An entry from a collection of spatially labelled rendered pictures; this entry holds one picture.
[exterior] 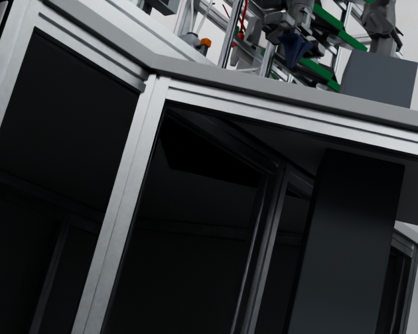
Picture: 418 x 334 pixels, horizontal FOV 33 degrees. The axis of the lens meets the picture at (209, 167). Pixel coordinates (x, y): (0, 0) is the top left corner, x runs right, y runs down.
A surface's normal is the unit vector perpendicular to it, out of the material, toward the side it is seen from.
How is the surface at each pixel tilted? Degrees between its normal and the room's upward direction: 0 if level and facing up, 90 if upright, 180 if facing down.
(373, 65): 90
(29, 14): 90
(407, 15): 90
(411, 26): 90
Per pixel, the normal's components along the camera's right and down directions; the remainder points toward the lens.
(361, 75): -0.03, -0.26
